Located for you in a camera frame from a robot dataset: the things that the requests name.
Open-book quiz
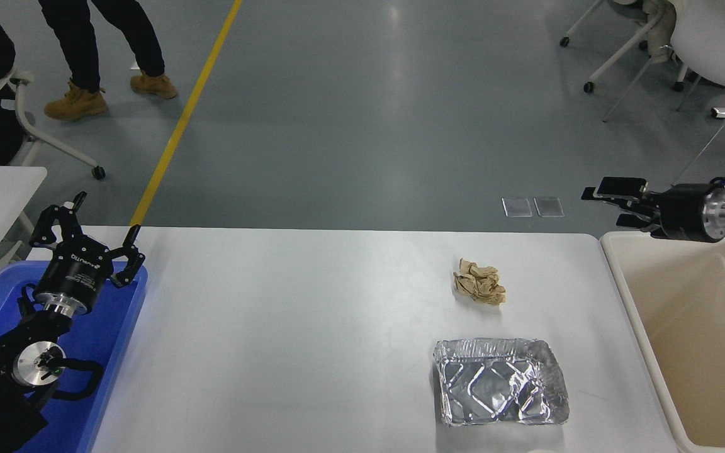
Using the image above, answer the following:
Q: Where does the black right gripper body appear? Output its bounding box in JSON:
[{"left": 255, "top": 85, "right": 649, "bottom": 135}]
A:
[{"left": 652, "top": 184, "right": 712, "bottom": 241}]

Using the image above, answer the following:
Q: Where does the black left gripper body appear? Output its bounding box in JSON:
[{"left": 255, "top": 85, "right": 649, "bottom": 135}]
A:
[{"left": 34, "top": 238, "right": 115, "bottom": 312}]

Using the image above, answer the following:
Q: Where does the silver foil tray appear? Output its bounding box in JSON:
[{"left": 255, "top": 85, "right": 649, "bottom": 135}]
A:
[{"left": 433, "top": 338, "right": 570, "bottom": 427}]

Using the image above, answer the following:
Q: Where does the blue plastic tray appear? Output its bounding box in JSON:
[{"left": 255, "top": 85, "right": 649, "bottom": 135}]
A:
[{"left": 0, "top": 261, "right": 148, "bottom": 453}]

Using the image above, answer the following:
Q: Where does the large pale plastic bin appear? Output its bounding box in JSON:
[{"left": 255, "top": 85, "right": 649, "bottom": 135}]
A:
[{"left": 600, "top": 232, "right": 725, "bottom": 453}]

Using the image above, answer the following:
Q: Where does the white rolling office chair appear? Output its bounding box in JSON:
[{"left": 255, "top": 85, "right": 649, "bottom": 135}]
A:
[{"left": 0, "top": 66, "right": 106, "bottom": 181}]

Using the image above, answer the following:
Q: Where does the yellow floor tape line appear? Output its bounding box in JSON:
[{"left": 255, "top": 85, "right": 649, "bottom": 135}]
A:
[{"left": 128, "top": 0, "right": 244, "bottom": 227}]

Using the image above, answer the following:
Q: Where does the white-framed caster chair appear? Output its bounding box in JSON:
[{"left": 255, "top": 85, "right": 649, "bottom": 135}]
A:
[{"left": 559, "top": 0, "right": 684, "bottom": 93}]

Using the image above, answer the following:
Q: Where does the crumpled tan paper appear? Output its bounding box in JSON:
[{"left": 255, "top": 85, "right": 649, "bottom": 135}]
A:
[{"left": 452, "top": 259, "right": 507, "bottom": 307}]

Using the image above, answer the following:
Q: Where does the white shell chair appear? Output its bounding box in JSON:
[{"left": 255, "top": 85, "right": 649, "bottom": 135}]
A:
[{"left": 602, "top": 0, "right": 725, "bottom": 186}]

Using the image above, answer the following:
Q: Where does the person in tan boots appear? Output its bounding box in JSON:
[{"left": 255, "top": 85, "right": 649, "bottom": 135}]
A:
[{"left": 38, "top": 0, "right": 179, "bottom": 122}]

